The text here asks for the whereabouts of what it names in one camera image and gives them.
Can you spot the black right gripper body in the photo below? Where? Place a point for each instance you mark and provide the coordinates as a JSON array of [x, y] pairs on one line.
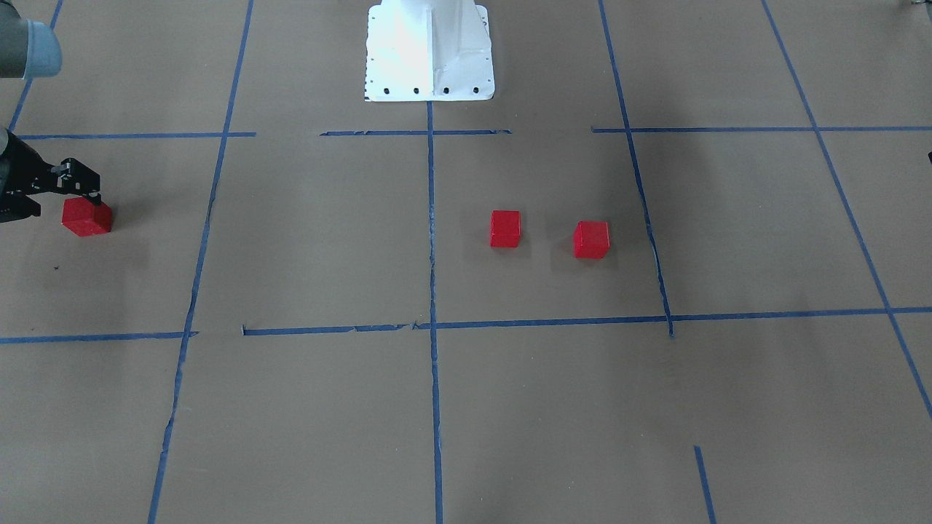
[[23, 175]]

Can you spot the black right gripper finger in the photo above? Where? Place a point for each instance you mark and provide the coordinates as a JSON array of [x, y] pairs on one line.
[[72, 177]]

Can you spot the red block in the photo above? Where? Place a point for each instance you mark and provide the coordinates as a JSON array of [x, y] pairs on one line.
[[85, 219], [505, 229], [591, 240]]

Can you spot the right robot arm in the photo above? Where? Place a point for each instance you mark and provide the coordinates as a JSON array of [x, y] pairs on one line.
[[30, 49]]

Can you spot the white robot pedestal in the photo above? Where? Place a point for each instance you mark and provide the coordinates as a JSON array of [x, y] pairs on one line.
[[421, 51]]

